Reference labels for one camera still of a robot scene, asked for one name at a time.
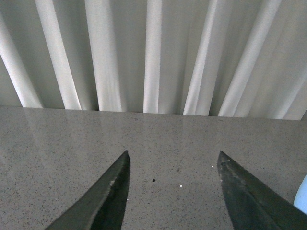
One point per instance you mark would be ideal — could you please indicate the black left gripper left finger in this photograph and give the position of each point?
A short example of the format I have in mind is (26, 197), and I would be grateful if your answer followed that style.
(102, 207)

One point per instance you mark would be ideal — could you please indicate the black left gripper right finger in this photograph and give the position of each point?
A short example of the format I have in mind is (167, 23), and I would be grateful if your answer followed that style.
(251, 204)

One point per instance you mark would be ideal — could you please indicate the blue plastic cup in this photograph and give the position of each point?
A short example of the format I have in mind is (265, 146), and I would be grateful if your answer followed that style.
(300, 201)

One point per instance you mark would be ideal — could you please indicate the white curtain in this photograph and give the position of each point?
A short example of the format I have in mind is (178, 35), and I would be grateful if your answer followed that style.
(233, 58)

